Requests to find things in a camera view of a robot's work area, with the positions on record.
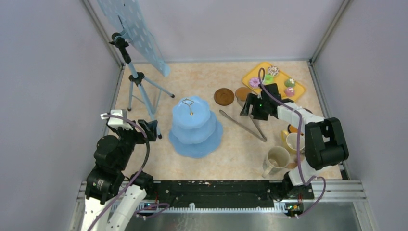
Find blue perforated board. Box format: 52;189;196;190
98;0;170;77

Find dark brown round coaster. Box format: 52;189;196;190
214;88;235;106

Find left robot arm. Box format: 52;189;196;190
80;109;158;231

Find yellow serving tray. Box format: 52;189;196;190
242;61;306;102

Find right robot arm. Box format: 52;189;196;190
240;84;349;198

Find light brown round coaster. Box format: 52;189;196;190
235;87;252;102

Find orange smiley coaster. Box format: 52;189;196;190
287;125;298;133

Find metal serving tongs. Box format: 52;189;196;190
219;109;268;142

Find pink frosted donut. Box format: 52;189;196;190
249;77;260;89

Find blue three-tier cake stand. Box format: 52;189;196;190
169;96;223;158

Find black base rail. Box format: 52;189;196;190
146;180;315;209

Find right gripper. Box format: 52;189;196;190
240;93;269;121

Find yellow ceramic mug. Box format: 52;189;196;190
280;130;305;154

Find white sprinkled donut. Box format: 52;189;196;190
266;66;280;78

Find green cupcake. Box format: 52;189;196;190
284;78;296;87

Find green frosted donut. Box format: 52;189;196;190
262;74;275;85

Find blue tripod stand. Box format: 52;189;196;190
109;32;175;120

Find beige ceramic mug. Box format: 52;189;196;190
261;146;291;178

